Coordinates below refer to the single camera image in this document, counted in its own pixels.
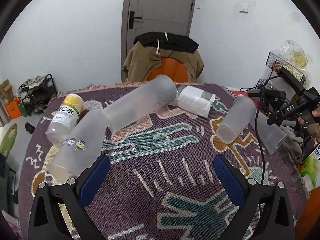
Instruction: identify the brown black jacket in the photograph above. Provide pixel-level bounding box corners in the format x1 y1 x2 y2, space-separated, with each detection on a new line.
121 32 204 83

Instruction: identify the short frosted plastic cup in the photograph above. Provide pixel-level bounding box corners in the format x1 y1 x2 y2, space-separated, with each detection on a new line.
216 96 257 144

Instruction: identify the frosted cup with stickers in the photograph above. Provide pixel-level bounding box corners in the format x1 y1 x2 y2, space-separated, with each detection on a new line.
47 110 108 184

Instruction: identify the black shoe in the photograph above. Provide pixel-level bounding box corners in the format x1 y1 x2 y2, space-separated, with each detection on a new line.
25 122 35 134

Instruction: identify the cardboard box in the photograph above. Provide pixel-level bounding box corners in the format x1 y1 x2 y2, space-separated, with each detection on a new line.
0 80 14 105

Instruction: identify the orange chair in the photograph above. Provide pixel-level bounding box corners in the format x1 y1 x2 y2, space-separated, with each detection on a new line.
146 57 188 83

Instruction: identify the orange box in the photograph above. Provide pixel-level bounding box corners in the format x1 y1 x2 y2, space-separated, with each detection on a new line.
5 97 22 119

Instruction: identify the grey cloth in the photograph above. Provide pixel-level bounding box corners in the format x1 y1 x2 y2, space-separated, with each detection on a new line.
280 126 303 164

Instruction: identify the yellow cap drink bottle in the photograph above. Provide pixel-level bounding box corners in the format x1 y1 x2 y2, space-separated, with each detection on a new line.
46 94 85 147

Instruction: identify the black shoe rack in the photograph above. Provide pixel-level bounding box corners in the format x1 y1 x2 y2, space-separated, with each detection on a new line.
17 74 58 116

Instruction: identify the black wire basket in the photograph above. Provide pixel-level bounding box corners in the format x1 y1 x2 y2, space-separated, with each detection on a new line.
266 52 306 87

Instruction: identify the black door handle lock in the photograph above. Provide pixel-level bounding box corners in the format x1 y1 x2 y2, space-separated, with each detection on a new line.
128 11 143 29

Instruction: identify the clear plastic bag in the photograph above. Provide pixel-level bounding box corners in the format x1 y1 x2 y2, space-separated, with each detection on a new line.
278 40 308 69

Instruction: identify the purple patterned woven tablecloth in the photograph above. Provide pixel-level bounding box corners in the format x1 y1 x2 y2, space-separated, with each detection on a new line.
18 81 309 240

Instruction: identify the white light switch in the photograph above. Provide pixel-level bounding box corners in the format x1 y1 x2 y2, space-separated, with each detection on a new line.
239 2 249 14

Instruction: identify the tall frosted plastic cup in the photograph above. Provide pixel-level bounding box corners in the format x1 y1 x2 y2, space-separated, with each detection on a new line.
103 75 177 133

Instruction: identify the green slipper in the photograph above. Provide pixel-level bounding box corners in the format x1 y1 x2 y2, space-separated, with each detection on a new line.
0 124 17 158

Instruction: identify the grey door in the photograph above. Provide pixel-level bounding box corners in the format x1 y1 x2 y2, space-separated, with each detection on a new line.
120 0 200 82

